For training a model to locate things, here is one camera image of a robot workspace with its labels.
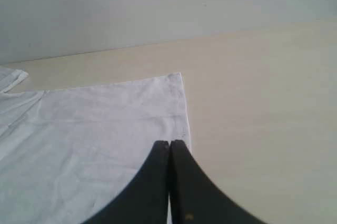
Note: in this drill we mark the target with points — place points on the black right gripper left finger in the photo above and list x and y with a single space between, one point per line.
145 198

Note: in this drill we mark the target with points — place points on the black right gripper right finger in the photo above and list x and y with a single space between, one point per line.
194 198

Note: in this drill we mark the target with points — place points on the white t-shirt red lettering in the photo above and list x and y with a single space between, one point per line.
66 153

